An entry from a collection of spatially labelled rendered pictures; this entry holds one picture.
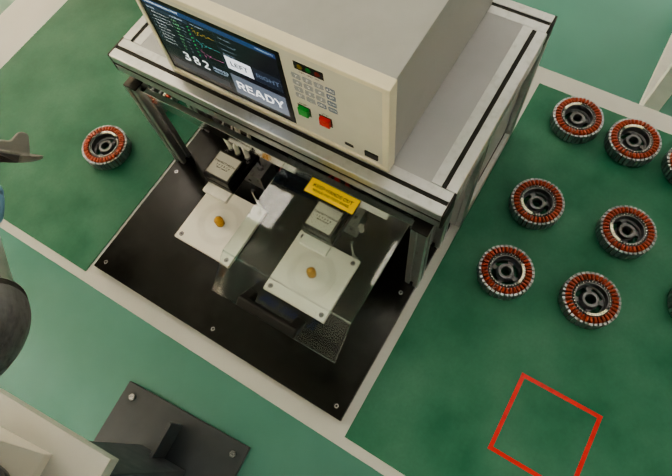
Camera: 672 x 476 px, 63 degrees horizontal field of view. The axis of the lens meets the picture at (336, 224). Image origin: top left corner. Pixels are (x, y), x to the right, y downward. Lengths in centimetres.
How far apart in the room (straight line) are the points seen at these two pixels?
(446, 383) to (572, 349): 26
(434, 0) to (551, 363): 73
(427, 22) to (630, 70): 189
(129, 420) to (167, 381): 17
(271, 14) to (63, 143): 88
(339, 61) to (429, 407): 69
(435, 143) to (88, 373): 159
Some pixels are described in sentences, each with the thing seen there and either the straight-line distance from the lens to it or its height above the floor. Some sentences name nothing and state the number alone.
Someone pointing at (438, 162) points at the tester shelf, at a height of 111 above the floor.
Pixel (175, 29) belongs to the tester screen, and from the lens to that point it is 92.
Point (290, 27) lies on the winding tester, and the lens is 77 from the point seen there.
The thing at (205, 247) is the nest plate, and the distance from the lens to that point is 123.
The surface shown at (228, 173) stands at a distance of 113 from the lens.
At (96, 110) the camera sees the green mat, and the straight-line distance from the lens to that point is 156.
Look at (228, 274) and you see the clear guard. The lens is 91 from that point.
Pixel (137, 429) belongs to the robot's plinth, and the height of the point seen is 2.
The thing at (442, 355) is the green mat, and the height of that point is 75.
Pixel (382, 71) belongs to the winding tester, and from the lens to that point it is 71.
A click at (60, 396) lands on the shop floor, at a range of 218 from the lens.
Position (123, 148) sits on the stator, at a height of 78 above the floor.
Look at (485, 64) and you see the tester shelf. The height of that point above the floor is 111.
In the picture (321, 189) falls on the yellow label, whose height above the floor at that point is 107.
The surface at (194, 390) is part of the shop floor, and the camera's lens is 198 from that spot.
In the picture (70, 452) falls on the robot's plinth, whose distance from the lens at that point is 128.
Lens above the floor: 187
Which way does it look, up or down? 66 degrees down
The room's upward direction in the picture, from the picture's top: 11 degrees counter-clockwise
